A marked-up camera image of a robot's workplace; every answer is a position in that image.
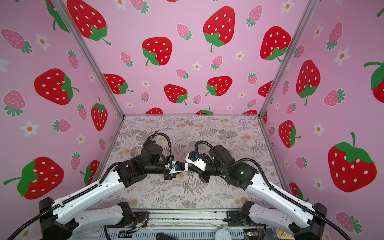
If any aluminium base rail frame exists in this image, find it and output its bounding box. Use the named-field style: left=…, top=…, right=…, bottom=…
left=72, top=209, right=277, bottom=240

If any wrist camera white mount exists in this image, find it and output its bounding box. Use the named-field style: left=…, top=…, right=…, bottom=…
left=166, top=161, right=189, bottom=175
left=185, top=151, right=207, bottom=172

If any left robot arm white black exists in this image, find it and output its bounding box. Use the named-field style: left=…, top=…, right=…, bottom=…
left=39, top=143, right=186, bottom=240

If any green circuit board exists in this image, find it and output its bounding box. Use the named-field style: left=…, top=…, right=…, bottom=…
left=243, top=230, right=259, bottom=240

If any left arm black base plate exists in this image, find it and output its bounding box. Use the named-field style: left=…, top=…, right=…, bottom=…
left=115, top=212, right=150, bottom=228

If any black device at front edge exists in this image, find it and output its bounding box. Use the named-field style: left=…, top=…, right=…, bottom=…
left=156, top=233, right=177, bottom=240

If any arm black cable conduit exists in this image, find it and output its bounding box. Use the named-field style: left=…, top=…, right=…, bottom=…
left=194, top=140, right=352, bottom=240
left=7, top=132, right=174, bottom=240

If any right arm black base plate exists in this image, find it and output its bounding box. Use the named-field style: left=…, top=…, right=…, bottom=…
left=224, top=211, right=256, bottom=227

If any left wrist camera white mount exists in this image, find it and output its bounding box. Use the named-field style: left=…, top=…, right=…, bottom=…
left=166, top=161, right=189, bottom=175

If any white round puck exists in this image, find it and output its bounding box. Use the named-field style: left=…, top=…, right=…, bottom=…
left=214, top=229, right=232, bottom=240

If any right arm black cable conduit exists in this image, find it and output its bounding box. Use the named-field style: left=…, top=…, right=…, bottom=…
left=194, top=140, right=352, bottom=240

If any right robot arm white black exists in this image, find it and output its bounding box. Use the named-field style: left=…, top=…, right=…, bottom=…
left=186, top=145, right=327, bottom=240

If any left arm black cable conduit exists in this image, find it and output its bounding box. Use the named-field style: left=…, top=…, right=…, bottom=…
left=7, top=132, right=174, bottom=240

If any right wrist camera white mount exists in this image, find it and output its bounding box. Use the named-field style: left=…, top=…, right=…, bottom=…
left=185, top=151, right=207, bottom=172

